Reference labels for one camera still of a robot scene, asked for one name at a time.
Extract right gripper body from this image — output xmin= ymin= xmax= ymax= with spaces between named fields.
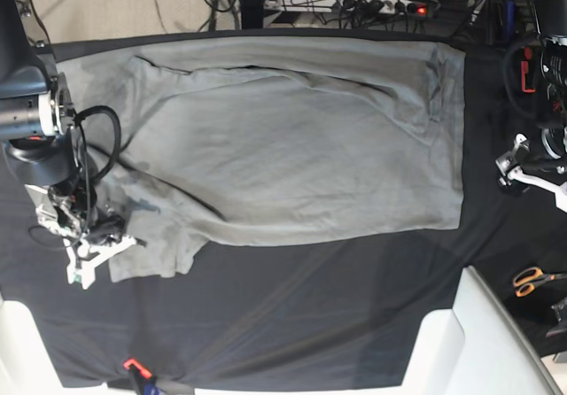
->
xmin=26 ymin=184 xmax=146 ymax=290

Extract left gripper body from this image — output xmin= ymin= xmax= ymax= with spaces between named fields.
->
xmin=495 ymin=133 xmax=566 ymax=213

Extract grey T-shirt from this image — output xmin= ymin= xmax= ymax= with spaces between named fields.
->
xmin=59 ymin=37 xmax=465 ymax=282

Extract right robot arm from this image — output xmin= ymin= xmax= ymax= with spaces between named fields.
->
xmin=1 ymin=0 xmax=144 ymax=289

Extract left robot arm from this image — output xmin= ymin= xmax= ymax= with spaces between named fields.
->
xmin=495 ymin=0 xmax=566 ymax=212

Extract red black clamp right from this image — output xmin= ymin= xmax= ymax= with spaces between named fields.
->
xmin=519 ymin=46 xmax=541 ymax=94

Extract black tool right edge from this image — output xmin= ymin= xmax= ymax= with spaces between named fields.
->
xmin=546 ymin=298 xmax=567 ymax=337

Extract white chair left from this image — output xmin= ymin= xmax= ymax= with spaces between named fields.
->
xmin=1 ymin=298 xmax=63 ymax=394

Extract white chair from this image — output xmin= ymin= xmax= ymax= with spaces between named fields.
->
xmin=1 ymin=298 xmax=63 ymax=394
xmin=400 ymin=267 xmax=562 ymax=395

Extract red blue clamp bottom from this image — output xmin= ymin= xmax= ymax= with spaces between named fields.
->
xmin=123 ymin=358 xmax=161 ymax=395

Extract white chair right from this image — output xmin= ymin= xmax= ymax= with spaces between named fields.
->
xmin=400 ymin=267 xmax=562 ymax=395

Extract black table cloth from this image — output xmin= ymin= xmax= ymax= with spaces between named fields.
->
xmin=1 ymin=44 xmax=566 ymax=391

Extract white power strip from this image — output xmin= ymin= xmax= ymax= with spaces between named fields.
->
xmin=264 ymin=0 xmax=440 ymax=18

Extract black metal stand pole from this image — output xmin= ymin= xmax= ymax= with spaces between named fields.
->
xmin=238 ymin=0 xmax=266 ymax=30

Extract orange handled scissors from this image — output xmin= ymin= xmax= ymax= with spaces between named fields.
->
xmin=512 ymin=267 xmax=566 ymax=298

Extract blue clamp handle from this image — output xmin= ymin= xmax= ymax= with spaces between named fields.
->
xmin=494 ymin=0 xmax=515 ymax=47

